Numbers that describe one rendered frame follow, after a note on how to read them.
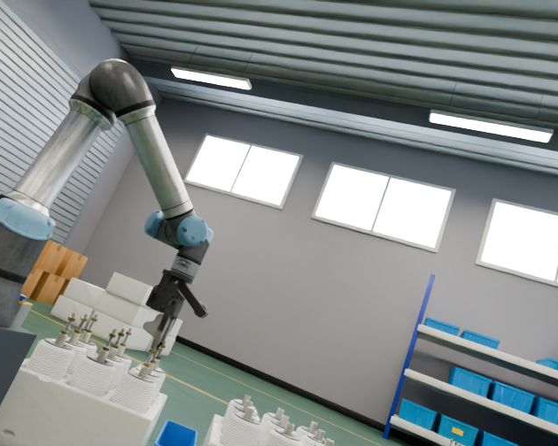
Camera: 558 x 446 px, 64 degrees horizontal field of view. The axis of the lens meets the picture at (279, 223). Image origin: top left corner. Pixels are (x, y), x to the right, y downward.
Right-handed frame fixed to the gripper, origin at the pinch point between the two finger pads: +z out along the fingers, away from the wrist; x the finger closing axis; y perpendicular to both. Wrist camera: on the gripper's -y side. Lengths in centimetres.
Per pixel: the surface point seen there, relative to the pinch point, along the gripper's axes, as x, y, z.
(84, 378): 6.7, 12.3, 13.7
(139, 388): 4.2, -1.2, 11.1
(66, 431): 9.2, 9.6, 25.5
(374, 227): -499, -94, -221
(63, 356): 6.6, 20.1, 10.9
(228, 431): -2.3, -26.5, 13.4
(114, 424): 7.6, -0.1, 20.3
